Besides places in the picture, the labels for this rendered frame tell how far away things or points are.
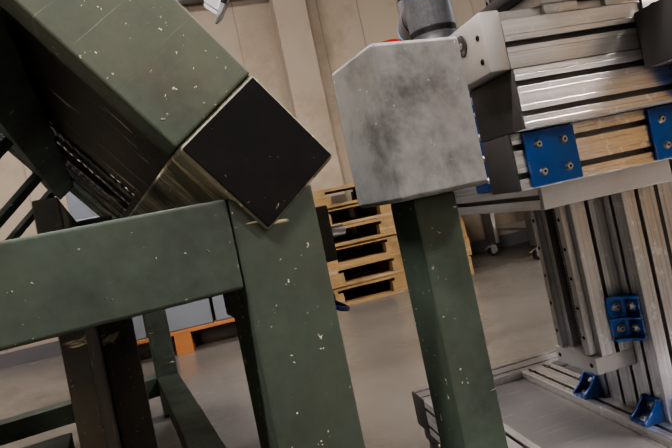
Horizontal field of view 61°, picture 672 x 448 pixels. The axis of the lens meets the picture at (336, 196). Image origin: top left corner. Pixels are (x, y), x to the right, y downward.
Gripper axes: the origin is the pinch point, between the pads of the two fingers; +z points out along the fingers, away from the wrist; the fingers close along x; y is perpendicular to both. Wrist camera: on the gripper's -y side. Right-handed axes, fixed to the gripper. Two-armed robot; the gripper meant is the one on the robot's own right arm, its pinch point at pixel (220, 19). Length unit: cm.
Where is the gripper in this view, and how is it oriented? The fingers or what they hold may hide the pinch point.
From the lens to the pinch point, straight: 163.3
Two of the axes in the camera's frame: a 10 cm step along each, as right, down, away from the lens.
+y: -9.4, -2.8, -1.9
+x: 2.1, -0.6, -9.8
